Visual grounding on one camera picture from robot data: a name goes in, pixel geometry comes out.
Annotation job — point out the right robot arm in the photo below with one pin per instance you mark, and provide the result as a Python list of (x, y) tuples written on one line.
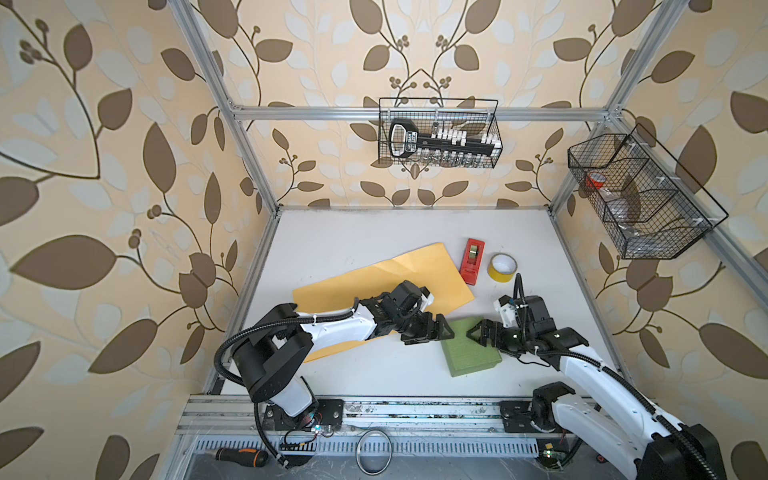
[(596, 403)]

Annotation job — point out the black socket tool set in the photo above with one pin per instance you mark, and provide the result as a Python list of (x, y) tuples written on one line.
[(404, 139)]

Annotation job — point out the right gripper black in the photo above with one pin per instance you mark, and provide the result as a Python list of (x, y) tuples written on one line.
[(494, 339)]

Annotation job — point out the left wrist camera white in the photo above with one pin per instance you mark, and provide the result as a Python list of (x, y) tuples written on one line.
[(426, 299)]

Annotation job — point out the yellow tape roll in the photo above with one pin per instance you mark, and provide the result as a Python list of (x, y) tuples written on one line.
[(502, 268)]

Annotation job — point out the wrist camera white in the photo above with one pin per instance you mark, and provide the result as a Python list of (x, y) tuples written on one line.
[(507, 310), (426, 299)]

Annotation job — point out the orange black screwdriver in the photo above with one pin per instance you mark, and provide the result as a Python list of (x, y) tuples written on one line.
[(250, 458)]

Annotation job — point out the black wire basket back wall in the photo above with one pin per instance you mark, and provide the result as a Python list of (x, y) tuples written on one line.
[(475, 116)]

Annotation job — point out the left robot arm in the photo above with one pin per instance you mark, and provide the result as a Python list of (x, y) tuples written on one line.
[(265, 358)]

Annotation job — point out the aluminium front rail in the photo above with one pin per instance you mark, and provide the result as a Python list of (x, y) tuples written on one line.
[(235, 415)]

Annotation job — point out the red capped item in basket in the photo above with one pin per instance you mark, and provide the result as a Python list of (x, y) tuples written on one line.
[(594, 181)]

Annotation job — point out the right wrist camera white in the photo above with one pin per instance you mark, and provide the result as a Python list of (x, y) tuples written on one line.
[(507, 310)]

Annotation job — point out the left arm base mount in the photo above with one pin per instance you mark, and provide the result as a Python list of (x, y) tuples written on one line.
[(312, 417)]

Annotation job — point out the black wire basket right wall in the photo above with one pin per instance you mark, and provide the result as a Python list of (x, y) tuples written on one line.
[(652, 206)]

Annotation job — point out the red tape dispenser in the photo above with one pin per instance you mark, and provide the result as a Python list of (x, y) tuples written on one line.
[(471, 261)]

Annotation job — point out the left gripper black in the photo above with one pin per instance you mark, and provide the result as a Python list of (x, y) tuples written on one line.
[(430, 332)]

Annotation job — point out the green gift box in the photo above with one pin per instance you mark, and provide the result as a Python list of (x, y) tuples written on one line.
[(465, 356)]

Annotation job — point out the black wire basket wall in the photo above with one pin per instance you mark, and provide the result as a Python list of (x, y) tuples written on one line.
[(475, 116), (652, 206)]

